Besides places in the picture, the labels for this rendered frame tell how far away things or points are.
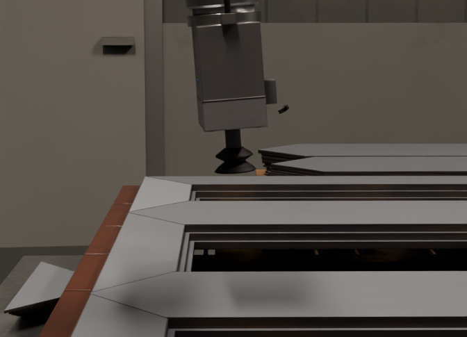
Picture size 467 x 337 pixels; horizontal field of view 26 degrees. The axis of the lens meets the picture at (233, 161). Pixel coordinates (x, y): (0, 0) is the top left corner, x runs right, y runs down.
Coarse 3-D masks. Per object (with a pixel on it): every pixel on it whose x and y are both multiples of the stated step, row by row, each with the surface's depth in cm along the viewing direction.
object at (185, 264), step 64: (192, 192) 178; (256, 192) 179; (320, 192) 179; (384, 192) 179; (448, 192) 180; (192, 256) 138; (192, 320) 102; (256, 320) 103; (320, 320) 103; (384, 320) 103; (448, 320) 103
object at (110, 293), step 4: (108, 288) 113; (112, 288) 113; (116, 288) 113; (92, 292) 112; (96, 292) 112; (100, 292) 112; (104, 292) 112; (108, 292) 112; (112, 292) 112; (116, 292) 112; (100, 296) 110; (104, 296) 110; (108, 296) 110; (112, 296) 110; (112, 300) 108
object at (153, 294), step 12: (156, 276) 118; (168, 276) 118; (120, 288) 113; (132, 288) 113; (144, 288) 113; (156, 288) 113; (168, 288) 113; (120, 300) 108; (132, 300) 108; (144, 300) 108; (156, 300) 108; (168, 300) 108; (156, 312) 104
